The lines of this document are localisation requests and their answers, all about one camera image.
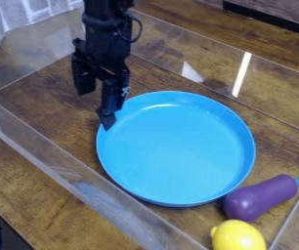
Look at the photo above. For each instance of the blue round plate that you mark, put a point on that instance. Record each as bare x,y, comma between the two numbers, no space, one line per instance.
179,149

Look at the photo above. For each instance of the purple toy eggplant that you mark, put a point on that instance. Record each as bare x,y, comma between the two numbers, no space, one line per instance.
248,202

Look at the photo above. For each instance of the small black tab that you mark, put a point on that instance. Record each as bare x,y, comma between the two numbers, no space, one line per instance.
107,120

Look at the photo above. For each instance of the clear acrylic enclosure wall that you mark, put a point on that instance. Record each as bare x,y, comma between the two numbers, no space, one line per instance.
57,198

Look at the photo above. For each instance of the white patterned curtain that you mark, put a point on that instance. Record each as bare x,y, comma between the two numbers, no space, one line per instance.
19,13

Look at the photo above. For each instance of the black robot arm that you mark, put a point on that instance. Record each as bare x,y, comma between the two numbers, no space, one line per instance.
105,9

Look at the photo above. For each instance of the yellow toy lemon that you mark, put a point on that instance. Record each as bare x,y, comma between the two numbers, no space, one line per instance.
236,235

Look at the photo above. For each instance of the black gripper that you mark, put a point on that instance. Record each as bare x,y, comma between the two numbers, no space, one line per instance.
99,59

